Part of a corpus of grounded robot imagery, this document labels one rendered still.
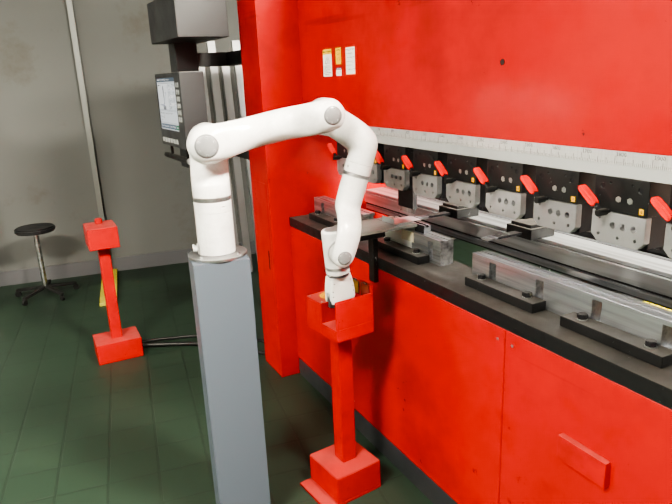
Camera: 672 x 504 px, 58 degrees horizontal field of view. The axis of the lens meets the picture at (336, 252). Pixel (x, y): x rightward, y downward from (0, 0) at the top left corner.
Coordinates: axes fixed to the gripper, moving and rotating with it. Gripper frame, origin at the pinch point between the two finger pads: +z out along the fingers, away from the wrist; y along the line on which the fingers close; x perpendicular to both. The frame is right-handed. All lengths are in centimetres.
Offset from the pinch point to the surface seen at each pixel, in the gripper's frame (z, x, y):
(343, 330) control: 3.4, 5.0, 3.6
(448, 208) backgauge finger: -23, -7, -60
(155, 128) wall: -41, -351, -55
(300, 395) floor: 76, -76, -16
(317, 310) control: -1.3, -7.0, 6.1
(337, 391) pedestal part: 31.8, -4.0, 3.9
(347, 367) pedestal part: 22.6, -2.0, -0.5
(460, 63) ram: -80, 24, -38
